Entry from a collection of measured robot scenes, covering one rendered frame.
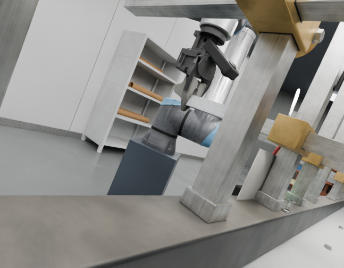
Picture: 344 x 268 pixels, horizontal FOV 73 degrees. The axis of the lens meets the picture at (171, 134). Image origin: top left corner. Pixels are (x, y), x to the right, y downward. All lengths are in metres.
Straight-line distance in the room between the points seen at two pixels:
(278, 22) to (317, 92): 0.27
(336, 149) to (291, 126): 0.08
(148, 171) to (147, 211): 0.91
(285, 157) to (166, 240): 0.35
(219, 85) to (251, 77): 0.90
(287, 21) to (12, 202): 0.27
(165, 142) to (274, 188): 0.74
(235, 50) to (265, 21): 0.96
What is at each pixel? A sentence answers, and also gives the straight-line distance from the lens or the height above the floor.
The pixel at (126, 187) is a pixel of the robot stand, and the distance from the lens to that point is 1.19.
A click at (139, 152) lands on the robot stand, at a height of 0.56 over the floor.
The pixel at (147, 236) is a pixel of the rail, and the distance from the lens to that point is 0.20.
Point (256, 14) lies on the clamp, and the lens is 0.28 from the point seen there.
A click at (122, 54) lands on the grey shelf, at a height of 1.24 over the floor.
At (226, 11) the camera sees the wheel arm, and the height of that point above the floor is 0.93.
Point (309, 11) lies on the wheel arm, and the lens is 0.27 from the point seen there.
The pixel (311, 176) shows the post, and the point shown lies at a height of 0.79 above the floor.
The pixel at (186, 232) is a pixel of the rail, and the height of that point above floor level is 0.70.
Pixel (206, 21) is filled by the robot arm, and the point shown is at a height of 1.03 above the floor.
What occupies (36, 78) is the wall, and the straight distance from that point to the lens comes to 2.92.
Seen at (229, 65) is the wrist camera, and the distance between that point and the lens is 0.57.
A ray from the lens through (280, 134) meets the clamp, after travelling 0.44.
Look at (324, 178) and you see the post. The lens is 1.01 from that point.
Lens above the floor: 0.79
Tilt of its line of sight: 5 degrees down
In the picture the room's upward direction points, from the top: 23 degrees clockwise
